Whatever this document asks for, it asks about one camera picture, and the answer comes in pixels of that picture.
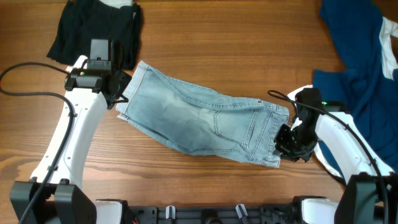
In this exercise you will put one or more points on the blue and white shirt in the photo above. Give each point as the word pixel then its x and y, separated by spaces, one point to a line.
pixel 368 86

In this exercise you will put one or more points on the light blue denim shorts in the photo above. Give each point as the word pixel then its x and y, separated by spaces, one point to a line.
pixel 200 121

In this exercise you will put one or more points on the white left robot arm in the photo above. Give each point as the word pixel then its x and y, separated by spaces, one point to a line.
pixel 53 194

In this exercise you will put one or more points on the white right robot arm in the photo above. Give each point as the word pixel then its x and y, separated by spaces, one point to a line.
pixel 370 194

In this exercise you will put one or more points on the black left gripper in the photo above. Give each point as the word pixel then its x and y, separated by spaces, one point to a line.
pixel 125 78

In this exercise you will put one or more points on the folded black garment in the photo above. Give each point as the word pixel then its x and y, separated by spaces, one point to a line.
pixel 84 20

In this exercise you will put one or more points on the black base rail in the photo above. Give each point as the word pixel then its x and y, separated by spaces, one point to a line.
pixel 262 214

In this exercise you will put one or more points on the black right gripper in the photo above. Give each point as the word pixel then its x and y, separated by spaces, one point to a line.
pixel 281 147

